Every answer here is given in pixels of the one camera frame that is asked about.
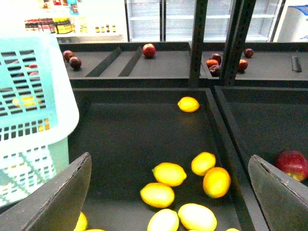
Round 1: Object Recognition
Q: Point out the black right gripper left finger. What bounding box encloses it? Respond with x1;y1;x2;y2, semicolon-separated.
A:
0;153;92;231

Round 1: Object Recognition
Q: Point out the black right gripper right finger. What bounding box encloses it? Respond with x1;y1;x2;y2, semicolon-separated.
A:
248;155;308;231

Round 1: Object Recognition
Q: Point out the light blue plastic basket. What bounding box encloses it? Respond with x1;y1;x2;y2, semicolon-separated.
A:
0;33;79;207

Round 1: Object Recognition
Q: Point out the yellow lemon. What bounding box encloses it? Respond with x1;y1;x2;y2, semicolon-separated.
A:
177;96;200;113
203;167;231;198
191;152;216;176
152;162;187;187
140;182;175;208
147;209;180;231
178;203;218;231

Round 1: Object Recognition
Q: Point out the yellow lemon far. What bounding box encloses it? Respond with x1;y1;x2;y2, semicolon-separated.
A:
177;96;200;113

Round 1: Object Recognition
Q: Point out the dark red apple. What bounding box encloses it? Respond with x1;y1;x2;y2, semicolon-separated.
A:
69;56;82;70
63;50;75;62

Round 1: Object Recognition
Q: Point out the white chest freezer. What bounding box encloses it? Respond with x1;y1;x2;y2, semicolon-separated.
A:
273;0;308;43

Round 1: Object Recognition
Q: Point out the glass door cabinet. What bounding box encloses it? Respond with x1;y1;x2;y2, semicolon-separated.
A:
125;0;283;42

